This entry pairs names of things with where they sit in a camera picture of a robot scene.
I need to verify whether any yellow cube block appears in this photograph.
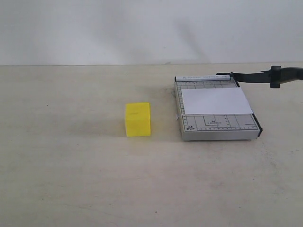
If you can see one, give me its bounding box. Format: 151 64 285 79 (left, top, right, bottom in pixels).
125 102 151 137

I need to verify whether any grey paper cutter base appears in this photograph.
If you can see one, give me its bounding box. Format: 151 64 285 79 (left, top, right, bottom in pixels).
174 75 263 141

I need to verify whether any white paper sheet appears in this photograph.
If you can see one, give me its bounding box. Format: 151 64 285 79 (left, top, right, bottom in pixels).
181 87 253 115

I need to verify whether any black cutter blade arm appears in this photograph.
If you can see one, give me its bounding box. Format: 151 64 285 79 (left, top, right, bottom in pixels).
216 66 303 88

